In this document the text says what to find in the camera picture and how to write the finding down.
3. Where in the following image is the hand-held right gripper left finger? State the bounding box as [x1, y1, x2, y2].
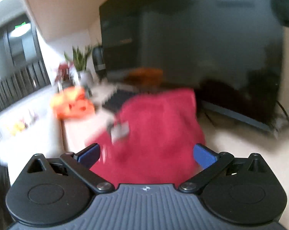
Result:
[25, 143, 114, 193]

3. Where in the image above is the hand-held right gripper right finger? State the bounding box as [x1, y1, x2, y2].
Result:
[178, 143, 271, 193]

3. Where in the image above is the red fleece hoodie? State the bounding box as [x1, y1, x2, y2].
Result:
[86, 88, 206, 186]

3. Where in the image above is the small grey object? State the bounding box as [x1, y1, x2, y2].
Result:
[106, 121, 131, 145]

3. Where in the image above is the orange cloth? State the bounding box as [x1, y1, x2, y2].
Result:
[50, 87, 95, 120]

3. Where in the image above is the black keyboard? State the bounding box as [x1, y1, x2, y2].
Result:
[102, 89, 138, 113]

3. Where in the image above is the yellow blurred object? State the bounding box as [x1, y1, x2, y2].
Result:
[7, 118, 30, 136]

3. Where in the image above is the potted green plant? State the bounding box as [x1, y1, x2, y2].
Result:
[64, 45, 94, 89]

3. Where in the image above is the black cylindrical container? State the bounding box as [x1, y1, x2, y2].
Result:
[92, 46, 108, 78]

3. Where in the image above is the dark railing partition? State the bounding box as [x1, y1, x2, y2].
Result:
[0, 21, 51, 114]

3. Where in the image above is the black computer monitor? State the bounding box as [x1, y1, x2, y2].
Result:
[99, 0, 285, 132]

